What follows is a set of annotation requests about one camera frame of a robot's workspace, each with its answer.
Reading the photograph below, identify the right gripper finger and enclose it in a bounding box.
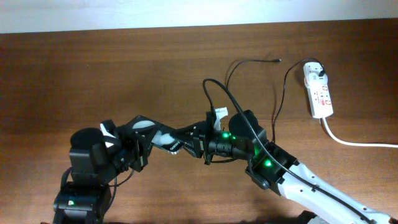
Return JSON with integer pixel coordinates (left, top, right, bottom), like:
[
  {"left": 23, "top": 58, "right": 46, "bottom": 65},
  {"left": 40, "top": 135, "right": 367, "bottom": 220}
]
[
  {"left": 183, "top": 141, "right": 205, "bottom": 158},
  {"left": 172, "top": 121, "right": 206, "bottom": 140}
]

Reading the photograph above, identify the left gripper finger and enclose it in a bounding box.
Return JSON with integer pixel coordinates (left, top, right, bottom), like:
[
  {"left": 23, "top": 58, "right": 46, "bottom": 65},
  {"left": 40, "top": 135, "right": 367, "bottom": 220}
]
[
  {"left": 133, "top": 136, "right": 152, "bottom": 172},
  {"left": 124, "top": 116, "right": 162, "bottom": 137}
]

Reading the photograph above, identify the black smartphone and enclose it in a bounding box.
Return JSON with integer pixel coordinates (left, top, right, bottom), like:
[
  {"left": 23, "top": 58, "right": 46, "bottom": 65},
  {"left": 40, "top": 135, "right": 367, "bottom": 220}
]
[{"left": 126, "top": 115, "right": 184, "bottom": 156}]

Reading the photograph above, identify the black charging cable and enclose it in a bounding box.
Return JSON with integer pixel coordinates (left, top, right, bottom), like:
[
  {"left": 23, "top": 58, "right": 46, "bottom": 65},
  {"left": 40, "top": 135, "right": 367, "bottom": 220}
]
[{"left": 226, "top": 57, "right": 321, "bottom": 144}]

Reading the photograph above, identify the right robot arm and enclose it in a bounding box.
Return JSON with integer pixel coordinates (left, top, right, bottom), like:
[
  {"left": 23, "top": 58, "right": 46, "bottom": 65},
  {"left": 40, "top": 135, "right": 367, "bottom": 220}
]
[{"left": 172, "top": 110, "right": 397, "bottom": 223}]

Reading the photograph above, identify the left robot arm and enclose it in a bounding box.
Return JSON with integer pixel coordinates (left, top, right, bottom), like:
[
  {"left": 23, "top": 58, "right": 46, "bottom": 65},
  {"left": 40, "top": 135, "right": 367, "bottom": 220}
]
[{"left": 53, "top": 116, "right": 159, "bottom": 223}]

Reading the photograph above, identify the black charger plug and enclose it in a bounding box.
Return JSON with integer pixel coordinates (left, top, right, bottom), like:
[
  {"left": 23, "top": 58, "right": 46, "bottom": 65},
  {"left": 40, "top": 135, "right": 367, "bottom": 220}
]
[{"left": 318, "top": 70, "right": 326, "bottom": 77}]

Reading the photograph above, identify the white power strip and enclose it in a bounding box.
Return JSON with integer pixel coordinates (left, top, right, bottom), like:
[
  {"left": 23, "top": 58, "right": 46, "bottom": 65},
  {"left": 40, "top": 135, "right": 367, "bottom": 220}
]
[{"left": 303, "top": 62, "right": 333, "bottom": 119}]

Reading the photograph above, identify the white power strip cord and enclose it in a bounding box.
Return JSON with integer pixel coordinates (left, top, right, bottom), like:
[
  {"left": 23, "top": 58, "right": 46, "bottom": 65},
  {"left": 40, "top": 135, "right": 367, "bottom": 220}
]
[{"left": 320, "top": 117, "right": 398, "bottom": 149}]

